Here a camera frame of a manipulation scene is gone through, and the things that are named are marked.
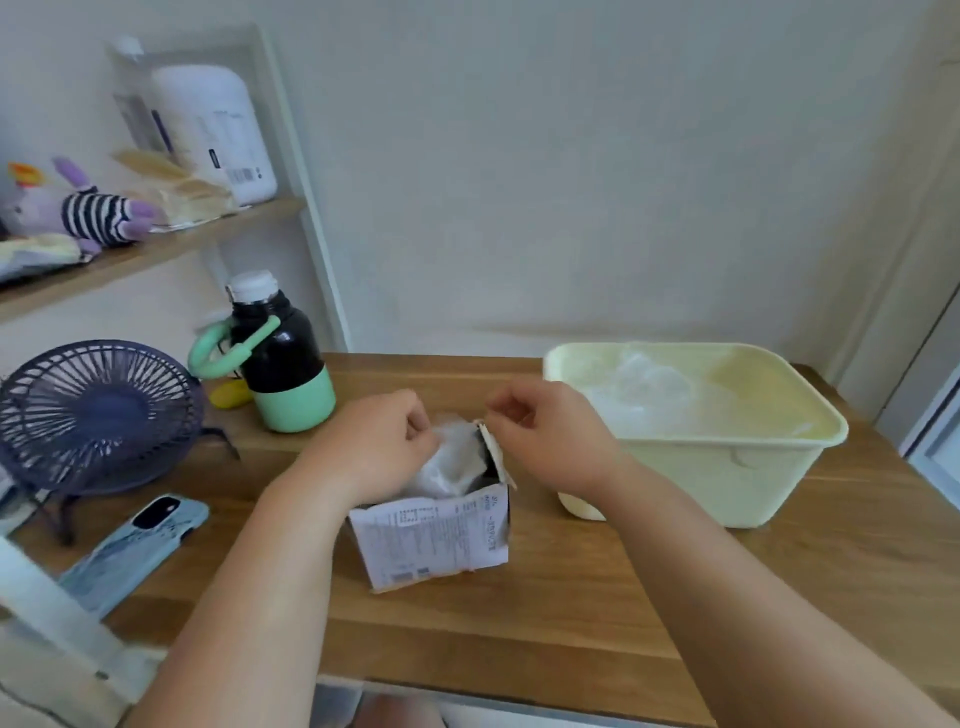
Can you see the person's right hand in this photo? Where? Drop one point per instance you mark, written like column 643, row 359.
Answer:
column 551, row 442

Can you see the person's left hand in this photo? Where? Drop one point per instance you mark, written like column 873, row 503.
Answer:
column 371, row 450

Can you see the person's left fingers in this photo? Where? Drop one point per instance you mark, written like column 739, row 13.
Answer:
column 418, row 429

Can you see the person's right fingers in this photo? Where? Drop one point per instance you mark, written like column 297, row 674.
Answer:
column 510, row 412

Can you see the white plastic bag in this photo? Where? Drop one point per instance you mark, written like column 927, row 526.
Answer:
column 450, row 461

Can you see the small white printed carton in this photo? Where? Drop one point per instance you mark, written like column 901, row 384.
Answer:
column 435, row 536

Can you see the person's right forearm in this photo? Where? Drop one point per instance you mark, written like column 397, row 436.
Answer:
column 742, row 607

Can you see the person's left forearm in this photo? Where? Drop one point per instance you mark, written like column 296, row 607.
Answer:
column 247, row 600

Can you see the clear plastic bag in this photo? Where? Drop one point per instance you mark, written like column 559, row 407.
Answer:
column 637, row 390

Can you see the black and green water bottle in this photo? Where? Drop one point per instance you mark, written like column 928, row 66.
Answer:
column 281, row 360

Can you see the small yellow object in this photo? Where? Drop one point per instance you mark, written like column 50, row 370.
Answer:
column 229, row 394

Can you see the pale yellow plastic tub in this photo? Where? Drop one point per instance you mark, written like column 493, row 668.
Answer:
column 720, row 442

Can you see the smartphone in light blue case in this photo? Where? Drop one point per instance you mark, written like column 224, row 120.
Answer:
column 135, row 551

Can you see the dark blue desk fan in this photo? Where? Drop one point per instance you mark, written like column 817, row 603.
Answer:
column 94, row 420

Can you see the beige packet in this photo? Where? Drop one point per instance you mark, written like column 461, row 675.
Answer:
column 176, row 191

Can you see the white plastic jug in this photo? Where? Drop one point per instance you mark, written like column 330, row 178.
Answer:
column 217, row 135

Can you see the purple striped plush toy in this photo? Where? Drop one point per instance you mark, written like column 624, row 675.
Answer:
column 90, row 214

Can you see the clear plastic bottle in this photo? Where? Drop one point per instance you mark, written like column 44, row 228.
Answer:
column 139, row 105

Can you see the wooden wall shelf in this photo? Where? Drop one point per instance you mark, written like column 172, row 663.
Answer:
column 142, row 251

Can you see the white chair frame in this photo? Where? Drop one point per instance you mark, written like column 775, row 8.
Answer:
column 60, row 622

